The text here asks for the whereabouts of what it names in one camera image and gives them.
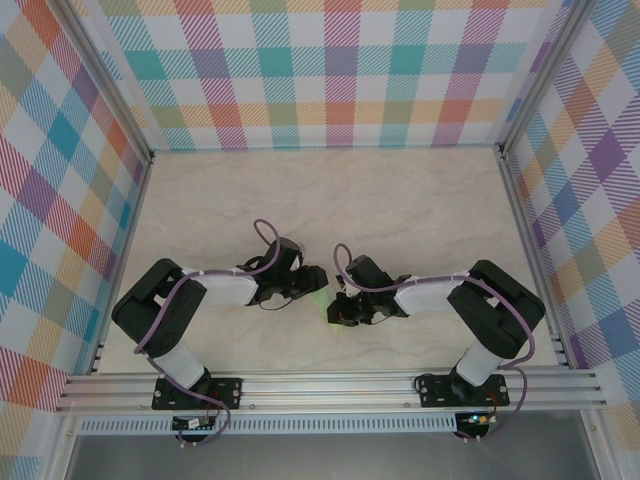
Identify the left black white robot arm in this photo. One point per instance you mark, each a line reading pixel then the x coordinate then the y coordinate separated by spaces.
pixel 225 290

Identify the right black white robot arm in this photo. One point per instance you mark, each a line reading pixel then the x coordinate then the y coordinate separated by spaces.
pixel 425 300

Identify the long aluminium mounting rail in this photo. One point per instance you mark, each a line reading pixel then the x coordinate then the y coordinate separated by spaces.
pixel 325 392

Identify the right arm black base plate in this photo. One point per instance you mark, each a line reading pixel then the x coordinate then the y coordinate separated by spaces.
pixel 432 392

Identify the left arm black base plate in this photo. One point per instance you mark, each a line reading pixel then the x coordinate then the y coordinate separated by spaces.
pixel 232 392

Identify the aluminium side rail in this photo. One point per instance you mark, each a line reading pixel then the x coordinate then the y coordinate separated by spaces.
pixel 527 250
pixel 125 255

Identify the aluminium frame post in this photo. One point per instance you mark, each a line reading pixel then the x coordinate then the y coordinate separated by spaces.
pixel 107 80
pixel 545 75

